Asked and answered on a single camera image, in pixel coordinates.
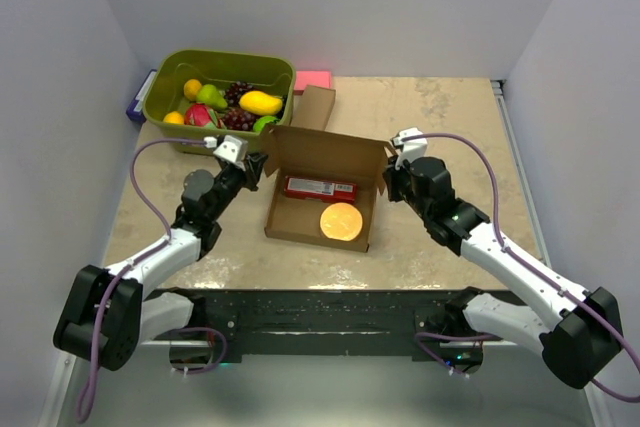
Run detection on small folded cardboard box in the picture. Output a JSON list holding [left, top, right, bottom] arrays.
[[290, 85, 336, 131]]

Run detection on orange fruit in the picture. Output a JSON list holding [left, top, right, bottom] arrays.
[[163, 111, 185, 125], [183, 79, 203, 102]]

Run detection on pink sticky note pad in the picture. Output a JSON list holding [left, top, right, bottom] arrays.
[[293, 70, 333, 95]]

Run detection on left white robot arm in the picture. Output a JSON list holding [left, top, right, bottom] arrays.
[[53, 153, 268, 371]]

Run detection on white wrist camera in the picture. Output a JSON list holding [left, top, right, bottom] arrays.
[[203, 135, 248, 171], [391, 127, 428, 170]]

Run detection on purple grapes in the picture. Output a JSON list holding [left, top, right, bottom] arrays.
[[224, 81, 255, 107], [222, 107, 258, 132]]

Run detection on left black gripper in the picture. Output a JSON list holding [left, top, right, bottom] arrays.
[[209, 151, 268, 222]]

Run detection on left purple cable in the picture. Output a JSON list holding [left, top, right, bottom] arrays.
[[75, 137, 216, 423]]

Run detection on green pear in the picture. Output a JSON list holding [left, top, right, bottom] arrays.
[[196, 84, 228, 111]]

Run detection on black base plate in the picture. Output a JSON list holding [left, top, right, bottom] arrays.
[[164, 288, 485, 373]]

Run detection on purple rectangular box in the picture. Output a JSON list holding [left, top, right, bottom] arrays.
[[126, 69, 157, 124]]

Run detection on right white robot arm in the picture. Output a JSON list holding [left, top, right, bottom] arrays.
[[383, 156, 622, 389]]

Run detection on yellow mango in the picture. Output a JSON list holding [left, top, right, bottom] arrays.
[[239, 90, 283, 116]]

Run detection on orange fruit front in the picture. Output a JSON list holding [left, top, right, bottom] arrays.
[[163, 111, 185, 125]]

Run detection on red rectangular packet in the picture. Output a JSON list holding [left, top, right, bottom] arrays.
[[284, 176, 357, 204]]

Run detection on orange fruit back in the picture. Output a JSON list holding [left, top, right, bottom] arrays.
[[183, 79, 203, 102]]

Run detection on purple grapes front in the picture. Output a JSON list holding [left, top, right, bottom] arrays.
[[222, 107, 258, 132]]

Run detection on purple grapes back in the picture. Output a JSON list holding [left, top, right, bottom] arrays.
[[224, 81, 255, 107]]

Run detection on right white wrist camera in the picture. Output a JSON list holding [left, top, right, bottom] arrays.
[[391, 127, 428, 170]]

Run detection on green round fruit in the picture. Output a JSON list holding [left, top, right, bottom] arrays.
[[253, 116, 280, 133]]

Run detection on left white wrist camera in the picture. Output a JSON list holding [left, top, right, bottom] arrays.
[[203, 135, 248, 171]]

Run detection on olive green plastic bin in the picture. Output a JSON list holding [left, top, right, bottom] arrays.
[[143, 49, 296, 152]]

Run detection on large cardboard box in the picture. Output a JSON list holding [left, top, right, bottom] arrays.
[[260, 125, 392, 253]]

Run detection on orange round sponge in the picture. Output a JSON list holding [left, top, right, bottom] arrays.
[[320, 203, 363, 242]]

